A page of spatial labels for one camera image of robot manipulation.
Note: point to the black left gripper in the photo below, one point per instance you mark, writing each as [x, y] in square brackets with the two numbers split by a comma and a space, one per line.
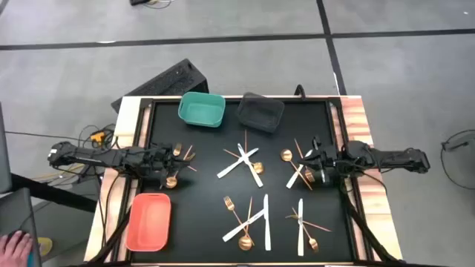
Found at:
[156, 161]

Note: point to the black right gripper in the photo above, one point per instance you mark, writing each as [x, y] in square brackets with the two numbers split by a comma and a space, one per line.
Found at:
[330, 161]

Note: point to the wooden chopstick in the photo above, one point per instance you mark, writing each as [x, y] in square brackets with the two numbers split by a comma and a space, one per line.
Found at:
[258, 168]

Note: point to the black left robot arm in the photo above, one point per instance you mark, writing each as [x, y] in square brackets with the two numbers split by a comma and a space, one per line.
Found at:
[92, 157]

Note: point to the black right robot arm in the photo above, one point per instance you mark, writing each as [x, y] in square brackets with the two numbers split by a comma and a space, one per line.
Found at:
[389, 157]

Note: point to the teal plastic bin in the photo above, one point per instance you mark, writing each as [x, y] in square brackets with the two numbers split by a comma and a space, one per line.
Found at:
[202, 111]

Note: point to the orange plastic bin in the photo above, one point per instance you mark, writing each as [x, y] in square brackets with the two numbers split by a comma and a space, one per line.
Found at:
[148, 222]

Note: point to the black plastic bin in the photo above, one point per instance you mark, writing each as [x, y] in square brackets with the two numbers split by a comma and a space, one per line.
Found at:
[259, 113]

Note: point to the black perforated computer case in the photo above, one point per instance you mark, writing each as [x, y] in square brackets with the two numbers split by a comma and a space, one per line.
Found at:
[167, 81]

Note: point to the black desk bar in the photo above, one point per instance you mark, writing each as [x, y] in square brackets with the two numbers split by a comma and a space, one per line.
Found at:
[55, 194]

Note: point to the yellow round sticker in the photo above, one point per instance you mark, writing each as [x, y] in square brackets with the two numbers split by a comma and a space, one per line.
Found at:
[45, 246]

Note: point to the dark grey desk pad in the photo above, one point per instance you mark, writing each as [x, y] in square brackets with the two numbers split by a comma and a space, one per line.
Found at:
[18, 207]

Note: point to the small black box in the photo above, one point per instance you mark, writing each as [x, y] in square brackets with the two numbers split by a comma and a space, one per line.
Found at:
[138, 2]

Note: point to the person's hand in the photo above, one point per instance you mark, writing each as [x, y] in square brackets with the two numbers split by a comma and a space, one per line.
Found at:
[15, 248]

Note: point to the black diagonal frame strut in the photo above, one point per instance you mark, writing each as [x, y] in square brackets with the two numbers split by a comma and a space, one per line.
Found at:
[111, 237]
[365, 230]

